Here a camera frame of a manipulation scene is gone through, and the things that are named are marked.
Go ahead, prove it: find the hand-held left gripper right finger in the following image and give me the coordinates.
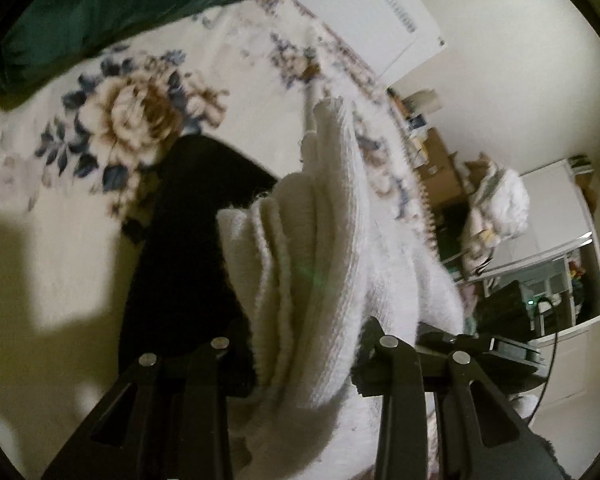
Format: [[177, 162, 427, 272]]
[[351, 316, 566, 480]]

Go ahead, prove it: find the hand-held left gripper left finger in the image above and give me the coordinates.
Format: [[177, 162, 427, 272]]
[[40, 320, 257, 480]]

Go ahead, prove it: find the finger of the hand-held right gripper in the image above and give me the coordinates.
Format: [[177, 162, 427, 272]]
[[416, 324, 493, 358]]

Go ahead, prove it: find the white knit sweater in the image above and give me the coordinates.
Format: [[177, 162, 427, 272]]
[[215, 97, 466, 480]]

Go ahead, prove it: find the white wardrobe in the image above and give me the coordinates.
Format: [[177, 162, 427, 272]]
[[485, 157, 600, 346]]

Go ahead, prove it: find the dark folded cloth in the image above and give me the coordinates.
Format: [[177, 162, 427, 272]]
[[117, 135, 281, 398]]

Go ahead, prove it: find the large cardboard box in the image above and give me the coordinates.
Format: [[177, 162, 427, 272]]
[[414, 129, 477, 207]]

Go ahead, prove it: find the white nightstand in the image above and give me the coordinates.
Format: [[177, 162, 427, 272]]
[[387, 89, 433, 153]]

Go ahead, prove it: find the floral bed sheet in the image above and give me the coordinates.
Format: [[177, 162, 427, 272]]
[[0, 0, 441, 480]]

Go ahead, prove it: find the white headboard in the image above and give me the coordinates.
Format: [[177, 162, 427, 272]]
[[325, 0, 447, 88]]

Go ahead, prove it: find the dark green blanket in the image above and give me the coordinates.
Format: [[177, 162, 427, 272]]
[[0, 0, 291, 108]]

